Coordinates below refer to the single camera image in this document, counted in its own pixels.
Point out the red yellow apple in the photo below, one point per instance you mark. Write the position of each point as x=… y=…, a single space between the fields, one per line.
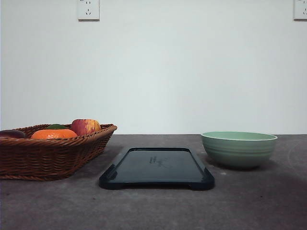
x=85 y=126

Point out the white wall socket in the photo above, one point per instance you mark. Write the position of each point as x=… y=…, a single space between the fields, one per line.
x=300 y=11
x=88 y=11

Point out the dark purple fruit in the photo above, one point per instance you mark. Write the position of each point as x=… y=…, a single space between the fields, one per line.
x=12 y=134

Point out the light green ceramic bowl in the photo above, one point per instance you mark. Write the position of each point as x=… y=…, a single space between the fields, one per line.
x=238 y=149

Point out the white wall socket left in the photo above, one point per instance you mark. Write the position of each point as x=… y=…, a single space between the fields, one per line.
x=88 y=11

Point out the white wall socket right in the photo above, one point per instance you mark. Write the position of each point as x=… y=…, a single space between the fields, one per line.
x=300 y=11

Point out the orange tangerine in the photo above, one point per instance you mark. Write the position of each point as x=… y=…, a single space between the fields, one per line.
x=54 y=134

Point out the dark green fruit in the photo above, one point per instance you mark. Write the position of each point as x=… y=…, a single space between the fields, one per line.
x=55 y=126

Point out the brown wicker basket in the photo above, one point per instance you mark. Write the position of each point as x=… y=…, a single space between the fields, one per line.
x=40 y=159

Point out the dark blue rectangular tray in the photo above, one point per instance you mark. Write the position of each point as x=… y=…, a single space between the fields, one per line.
x=157 y=168

